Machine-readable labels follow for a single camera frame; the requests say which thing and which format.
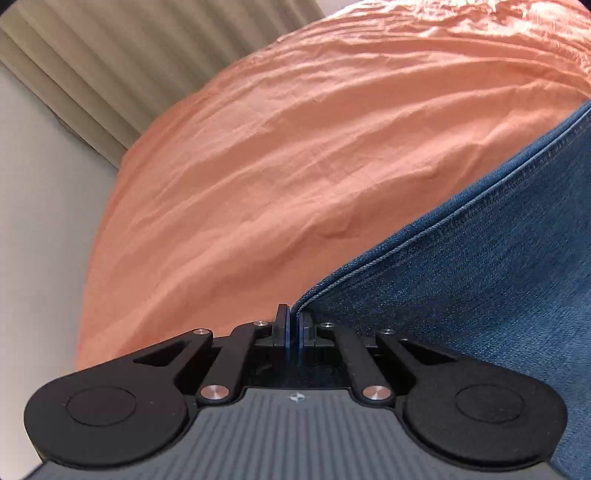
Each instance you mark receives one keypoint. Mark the beige pleated curtain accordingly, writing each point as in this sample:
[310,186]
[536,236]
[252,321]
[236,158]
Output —
[115,60]

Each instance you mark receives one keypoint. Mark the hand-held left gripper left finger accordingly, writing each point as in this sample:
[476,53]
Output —
[286,330]

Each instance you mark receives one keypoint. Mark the blue denim pants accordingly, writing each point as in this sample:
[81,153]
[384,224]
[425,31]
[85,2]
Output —
[485,277]

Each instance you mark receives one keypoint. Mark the orange bed sheet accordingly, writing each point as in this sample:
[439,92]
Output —
[300,161]

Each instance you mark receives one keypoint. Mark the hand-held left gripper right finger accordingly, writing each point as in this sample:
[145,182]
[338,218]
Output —
[300,332]

